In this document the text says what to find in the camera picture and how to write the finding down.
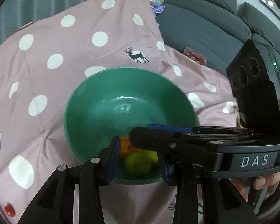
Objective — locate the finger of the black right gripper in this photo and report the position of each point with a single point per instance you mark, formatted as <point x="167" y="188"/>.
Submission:
<point x="170" y="128"/>
<point x="162" y="141"/>

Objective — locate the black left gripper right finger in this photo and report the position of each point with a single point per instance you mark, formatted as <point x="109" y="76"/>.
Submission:
<point x="222" y="202"/>

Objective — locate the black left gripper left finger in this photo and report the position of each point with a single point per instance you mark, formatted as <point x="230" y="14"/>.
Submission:
<point x="54" y="202"/>

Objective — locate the green fruit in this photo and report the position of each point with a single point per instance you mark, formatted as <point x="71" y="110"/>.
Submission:
<point x="137" y="164"/>
<point x="151" y="156"/>

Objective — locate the orange fruit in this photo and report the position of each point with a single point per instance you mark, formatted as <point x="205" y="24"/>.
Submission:
<point x="126" y="147"/>

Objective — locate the green plastic bowl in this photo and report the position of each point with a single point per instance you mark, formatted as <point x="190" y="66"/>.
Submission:
<point x="114" y="101"/>

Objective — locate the right hand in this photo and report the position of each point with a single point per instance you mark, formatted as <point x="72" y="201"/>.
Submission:
<point x="266" y="181"/>

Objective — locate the red tomato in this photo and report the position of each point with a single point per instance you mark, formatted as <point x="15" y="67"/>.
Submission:
<point x="9" y="210"/>

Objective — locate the snack packet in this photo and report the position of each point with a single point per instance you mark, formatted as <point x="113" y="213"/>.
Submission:
<point x="195" y="56"/>

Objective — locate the grey sofa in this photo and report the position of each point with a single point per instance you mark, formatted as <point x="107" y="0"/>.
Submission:
<point x="216" y="29"/>

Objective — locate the purple crumpled cloth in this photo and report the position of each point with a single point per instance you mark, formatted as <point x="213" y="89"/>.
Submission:
<point x="157" y="7"/>

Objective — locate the pink polka dot cloth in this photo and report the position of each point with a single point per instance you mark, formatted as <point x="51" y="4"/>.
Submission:
<point x="43" y="62"/>

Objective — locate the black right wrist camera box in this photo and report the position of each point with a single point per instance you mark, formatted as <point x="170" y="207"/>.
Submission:
<point x="254" y="75"/>

